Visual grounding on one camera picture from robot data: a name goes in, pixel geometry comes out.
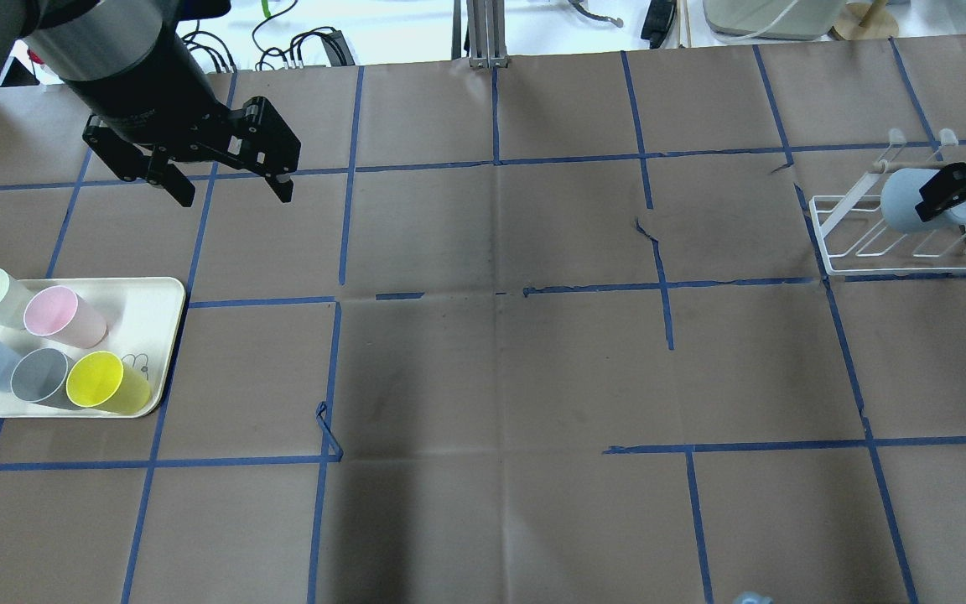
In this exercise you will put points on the cream plastic tray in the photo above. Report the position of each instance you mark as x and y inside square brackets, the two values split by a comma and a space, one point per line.
[143, 317]

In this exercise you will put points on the pink plastic cup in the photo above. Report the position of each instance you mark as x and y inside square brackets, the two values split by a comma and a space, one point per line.
[59, 314]

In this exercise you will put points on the wooden dowel rod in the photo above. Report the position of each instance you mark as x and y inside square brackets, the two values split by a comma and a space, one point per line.
[889, 167]

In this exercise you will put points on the light blue plastic cup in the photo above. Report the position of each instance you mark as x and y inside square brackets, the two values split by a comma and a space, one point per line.
[901, 194]

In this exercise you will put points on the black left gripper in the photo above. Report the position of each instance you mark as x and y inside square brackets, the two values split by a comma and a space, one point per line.
[145, 91]

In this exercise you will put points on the white wire cup rack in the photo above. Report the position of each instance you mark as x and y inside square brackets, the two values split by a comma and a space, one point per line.
[855, 242]

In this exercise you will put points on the aluminium frame post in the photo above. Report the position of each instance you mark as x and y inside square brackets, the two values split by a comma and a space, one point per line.
[486, 27]

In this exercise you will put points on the black device on desk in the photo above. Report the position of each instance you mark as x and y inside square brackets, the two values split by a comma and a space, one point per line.
[658, 22]

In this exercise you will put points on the yellow plastic cup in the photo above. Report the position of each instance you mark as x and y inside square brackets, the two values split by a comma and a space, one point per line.
[102, 381]

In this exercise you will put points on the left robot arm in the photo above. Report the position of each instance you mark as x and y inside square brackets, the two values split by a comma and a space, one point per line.
[79, 39]

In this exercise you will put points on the grey plastic cup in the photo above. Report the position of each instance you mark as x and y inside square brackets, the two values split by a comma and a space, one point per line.
[40, 378]

